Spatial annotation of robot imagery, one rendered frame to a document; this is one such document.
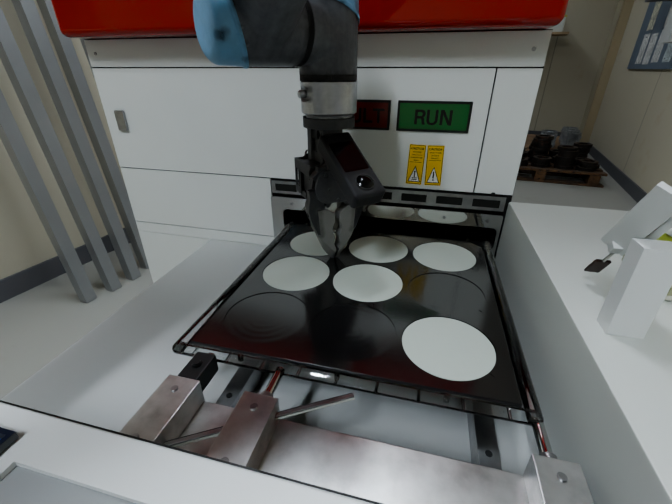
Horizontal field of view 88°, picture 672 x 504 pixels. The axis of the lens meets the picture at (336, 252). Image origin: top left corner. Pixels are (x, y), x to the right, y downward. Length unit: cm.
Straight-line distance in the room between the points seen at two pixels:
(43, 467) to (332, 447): 20
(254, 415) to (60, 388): 30
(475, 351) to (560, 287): 11
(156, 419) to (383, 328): 24
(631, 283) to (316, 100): 37
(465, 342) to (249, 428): 24
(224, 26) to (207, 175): 44
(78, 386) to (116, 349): 7
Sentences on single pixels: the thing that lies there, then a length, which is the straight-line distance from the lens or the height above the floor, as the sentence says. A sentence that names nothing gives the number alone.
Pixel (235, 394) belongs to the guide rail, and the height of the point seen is 85.
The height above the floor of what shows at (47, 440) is 96.
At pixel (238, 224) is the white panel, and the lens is 81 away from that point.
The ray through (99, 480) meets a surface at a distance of 28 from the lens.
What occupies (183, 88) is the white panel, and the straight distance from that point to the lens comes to 79.
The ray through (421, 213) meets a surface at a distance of 67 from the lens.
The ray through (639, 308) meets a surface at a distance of 39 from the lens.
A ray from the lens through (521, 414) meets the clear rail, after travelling 38.
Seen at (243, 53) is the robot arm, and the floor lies 118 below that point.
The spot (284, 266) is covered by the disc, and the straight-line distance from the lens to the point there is 55.
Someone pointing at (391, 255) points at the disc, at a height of 90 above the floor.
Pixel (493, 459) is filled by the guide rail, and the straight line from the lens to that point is 40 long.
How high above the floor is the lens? 117
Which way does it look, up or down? 28 degrees down
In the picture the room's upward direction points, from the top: straight up
